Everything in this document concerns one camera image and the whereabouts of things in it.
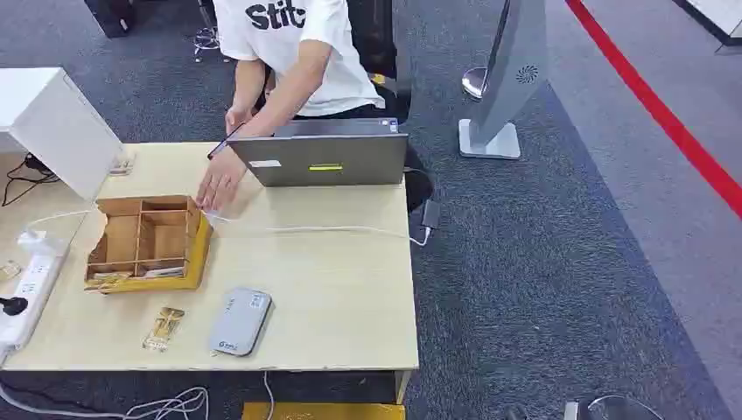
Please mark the white power strip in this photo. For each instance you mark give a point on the white power strip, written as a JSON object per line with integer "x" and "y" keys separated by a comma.
{"x": 29, "y": 290}

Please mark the grey card reader device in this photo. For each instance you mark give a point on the grey card reader device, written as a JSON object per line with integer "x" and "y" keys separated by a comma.
{"x": 240, "y": 322}

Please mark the black office chair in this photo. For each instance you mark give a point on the black office chair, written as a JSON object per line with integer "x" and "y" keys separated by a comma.
{"x": 377, "y": 52}

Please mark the black power adapter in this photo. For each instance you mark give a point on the black power adapter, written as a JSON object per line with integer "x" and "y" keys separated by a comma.
{"x": 431, "y": 214}

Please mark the person's hand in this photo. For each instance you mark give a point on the person's hand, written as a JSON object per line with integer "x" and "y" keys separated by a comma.
{"x": 219, "y": 181}

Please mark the grey laptop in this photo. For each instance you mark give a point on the grey laptop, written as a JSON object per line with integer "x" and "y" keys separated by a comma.
{"x": 324, "y": 157}

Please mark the grey standing display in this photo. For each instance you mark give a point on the grey standing display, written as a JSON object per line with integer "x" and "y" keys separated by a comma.
{"x": 510, "y": 81}

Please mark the black plug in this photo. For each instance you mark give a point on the black plug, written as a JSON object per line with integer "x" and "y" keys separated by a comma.
{"x": 13, "y": 305}

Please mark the clear card holder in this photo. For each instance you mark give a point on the clear card holder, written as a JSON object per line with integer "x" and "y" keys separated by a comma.
{"x": 122, "y": 167}

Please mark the wooden card box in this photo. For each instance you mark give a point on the wooden card box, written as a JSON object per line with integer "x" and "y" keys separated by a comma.
{"x": 146, "y": 243}

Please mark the yellow box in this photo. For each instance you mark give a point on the yellow box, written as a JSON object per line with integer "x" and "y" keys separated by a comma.
{"x": 323, "y": 411}

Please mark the person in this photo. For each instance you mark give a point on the person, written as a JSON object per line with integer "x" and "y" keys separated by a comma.
{"x": 284, "y": 52}

